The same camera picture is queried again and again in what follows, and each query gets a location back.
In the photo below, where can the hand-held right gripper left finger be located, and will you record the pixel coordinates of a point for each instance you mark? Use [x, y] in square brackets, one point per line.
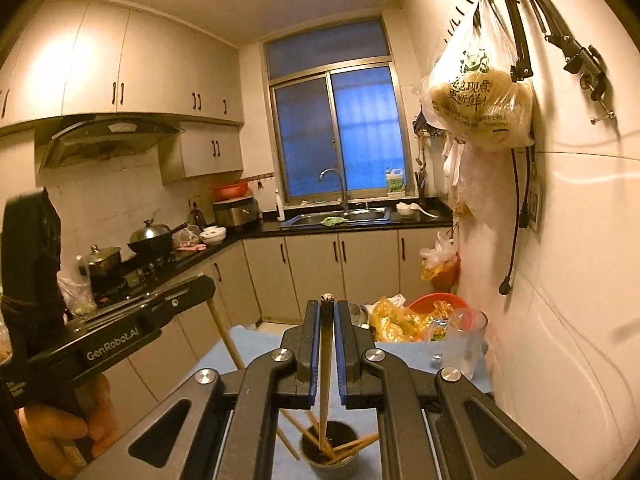
[314, 350]

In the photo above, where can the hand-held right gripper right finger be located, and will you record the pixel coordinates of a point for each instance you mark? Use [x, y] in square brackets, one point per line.
[341, 350]

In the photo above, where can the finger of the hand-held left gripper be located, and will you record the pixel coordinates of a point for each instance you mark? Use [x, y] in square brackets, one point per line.
[192, 297]

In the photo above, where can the wooden chopstick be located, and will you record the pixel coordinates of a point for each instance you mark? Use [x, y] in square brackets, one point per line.
[302, 430]
[357, 444]
[326, 360]
[288, 445]
[226, 332]

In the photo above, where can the dark grey utensil holder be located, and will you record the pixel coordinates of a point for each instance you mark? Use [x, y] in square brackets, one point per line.
[332, 467]

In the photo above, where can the person's left hand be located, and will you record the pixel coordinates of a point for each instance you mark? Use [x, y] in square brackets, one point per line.
[50, 430]

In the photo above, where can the blue tablecloth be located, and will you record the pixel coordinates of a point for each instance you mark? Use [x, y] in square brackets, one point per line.
[260, 345]

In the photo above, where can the black gas stove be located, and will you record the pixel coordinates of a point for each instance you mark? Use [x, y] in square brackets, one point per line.
[135, 275]

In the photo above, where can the yellow plastic bag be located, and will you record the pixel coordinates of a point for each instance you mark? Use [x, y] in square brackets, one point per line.
[400, 320]

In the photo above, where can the black wok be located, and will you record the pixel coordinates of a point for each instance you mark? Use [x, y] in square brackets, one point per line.
[152, 240]

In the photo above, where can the dark kettle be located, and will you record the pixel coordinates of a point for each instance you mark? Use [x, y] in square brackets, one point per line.
[197, 218]

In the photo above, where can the steel pot with lid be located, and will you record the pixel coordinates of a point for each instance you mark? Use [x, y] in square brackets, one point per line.
[102, 262]

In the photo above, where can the silver countertop appliance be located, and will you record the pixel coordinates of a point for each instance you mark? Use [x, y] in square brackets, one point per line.
[235, 214]

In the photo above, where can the red floor basin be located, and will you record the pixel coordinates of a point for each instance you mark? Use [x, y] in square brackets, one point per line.
[440, 302]

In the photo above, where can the red plastic basin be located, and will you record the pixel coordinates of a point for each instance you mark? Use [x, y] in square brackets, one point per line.
[231, 190]

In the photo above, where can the clear glass mug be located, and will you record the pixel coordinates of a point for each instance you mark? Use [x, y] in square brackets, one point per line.
[462, 345]

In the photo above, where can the white squeeze bottle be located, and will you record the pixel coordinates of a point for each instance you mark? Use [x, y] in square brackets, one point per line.
[280, 207]

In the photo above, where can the green dish cloth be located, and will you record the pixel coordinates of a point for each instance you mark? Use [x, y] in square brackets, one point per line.
[333, 221]

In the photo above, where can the steel kitchen sink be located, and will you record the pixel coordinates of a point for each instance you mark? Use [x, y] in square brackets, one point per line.
[335, 219]

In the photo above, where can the hanging orange plastic bag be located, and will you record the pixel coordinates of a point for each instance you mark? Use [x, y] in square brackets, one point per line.
[440, 260]

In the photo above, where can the white bowl with spoon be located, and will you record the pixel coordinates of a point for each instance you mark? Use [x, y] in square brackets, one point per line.
[407, 209]

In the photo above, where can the chrome kitchen faucet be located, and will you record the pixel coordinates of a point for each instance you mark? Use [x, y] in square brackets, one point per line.
[342, 190]

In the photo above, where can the green detergent bottle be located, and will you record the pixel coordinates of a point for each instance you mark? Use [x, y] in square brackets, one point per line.
[395, 182]

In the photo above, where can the glass range hood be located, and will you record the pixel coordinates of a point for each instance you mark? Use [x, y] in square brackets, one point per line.
[110, 140]

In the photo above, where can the hanging white plastic bags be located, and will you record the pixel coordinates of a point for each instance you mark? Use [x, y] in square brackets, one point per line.
[470, 180]

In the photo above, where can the kitchen window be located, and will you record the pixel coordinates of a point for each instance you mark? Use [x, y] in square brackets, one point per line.
[340, 125]

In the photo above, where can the beige upper kitchen cabinets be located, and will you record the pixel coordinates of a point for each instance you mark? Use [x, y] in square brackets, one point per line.
[150, 65]

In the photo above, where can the plastic bag of buns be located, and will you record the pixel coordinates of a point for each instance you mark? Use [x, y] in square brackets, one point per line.
[475, 95]

